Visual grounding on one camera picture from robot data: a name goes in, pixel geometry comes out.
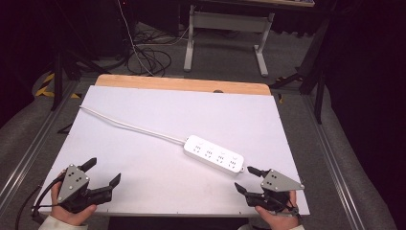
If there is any person's left hand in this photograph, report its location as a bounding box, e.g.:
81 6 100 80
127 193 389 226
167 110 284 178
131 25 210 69
50 172 99 227

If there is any black metal stand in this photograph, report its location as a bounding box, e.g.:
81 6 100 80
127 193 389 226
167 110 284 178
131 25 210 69
51 0 111 112
269 15 331 125

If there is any wooden desk top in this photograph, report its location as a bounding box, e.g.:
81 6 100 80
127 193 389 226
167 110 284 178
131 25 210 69
204 0 316 9

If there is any white metal desk frame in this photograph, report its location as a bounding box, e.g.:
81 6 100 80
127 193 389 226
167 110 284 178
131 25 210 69
183 4 276 78

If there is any white table board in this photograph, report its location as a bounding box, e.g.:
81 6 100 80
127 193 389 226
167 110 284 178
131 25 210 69
36 84 311 219

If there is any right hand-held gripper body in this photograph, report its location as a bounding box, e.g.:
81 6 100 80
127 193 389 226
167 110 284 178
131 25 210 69
244 169 305 213

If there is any aluminium floor rail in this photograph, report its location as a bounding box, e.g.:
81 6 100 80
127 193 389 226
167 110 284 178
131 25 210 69
0 80 80 205
301 94 368 230

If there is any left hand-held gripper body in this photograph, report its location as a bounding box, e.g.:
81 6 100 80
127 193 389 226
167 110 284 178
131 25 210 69
56 164 114 215

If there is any white power strip cord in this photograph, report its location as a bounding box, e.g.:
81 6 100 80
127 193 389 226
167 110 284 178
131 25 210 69
79 104 189 144

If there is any person's right hand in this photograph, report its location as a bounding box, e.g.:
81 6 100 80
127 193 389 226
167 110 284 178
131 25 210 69
254 190 300 230

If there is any thin white floor cable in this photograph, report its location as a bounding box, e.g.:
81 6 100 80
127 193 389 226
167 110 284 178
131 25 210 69
116 0 156 77

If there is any black gripper strap cable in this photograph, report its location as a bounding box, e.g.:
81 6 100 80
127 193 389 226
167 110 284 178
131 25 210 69
281 191 304 223

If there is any white power strip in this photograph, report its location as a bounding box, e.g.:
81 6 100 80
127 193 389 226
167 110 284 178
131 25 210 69
183 134 246 175

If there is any black floor cable bundle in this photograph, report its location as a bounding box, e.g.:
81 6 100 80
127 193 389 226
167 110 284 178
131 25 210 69
123 30 192 78

